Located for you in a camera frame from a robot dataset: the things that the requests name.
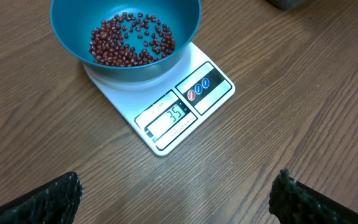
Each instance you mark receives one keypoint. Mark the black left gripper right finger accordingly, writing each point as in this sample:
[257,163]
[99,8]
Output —
[295,203]

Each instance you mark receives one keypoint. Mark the clear plastic container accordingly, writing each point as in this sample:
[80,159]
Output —
[287,4]

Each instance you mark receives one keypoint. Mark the white digital kitchen scale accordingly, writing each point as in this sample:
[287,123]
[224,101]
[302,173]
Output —
[165,110]

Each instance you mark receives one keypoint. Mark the blue metal bowl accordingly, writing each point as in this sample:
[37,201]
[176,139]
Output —
[73,20]

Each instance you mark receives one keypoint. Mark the red beans in bowl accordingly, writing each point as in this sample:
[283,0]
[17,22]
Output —
[131,40]

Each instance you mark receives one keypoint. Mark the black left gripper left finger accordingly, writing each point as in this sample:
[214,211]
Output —
[56,201]

